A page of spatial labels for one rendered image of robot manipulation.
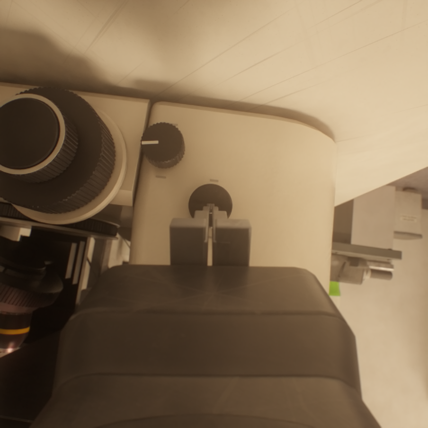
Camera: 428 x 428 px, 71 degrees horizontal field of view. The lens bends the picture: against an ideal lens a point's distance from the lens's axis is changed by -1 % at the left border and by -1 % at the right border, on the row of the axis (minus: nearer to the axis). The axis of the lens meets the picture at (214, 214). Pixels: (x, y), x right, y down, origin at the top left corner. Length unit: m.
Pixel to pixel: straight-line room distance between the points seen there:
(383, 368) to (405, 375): 0.21
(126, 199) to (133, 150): 0.03
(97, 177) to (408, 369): 3.46
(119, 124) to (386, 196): 2.57
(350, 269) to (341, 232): 0.09
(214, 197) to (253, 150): 0.04
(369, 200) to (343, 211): 1.88
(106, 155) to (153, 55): 0.06
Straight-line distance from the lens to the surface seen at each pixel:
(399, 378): 3.52
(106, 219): 0.27
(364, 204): 2.60
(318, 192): 0.20
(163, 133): 0.18
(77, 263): 0.38
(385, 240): 2.64
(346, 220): 0.74
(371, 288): 3.26
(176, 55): 0.17
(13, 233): 0.43
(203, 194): 0.17
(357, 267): 0.76
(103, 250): 0.81
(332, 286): 0.73
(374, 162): 0.29
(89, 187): 0.17
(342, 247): 0.65
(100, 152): 0.16
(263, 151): 0.19
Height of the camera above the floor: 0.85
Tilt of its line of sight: 9 degrees down
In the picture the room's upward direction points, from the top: 172 degrees counter-clockwise
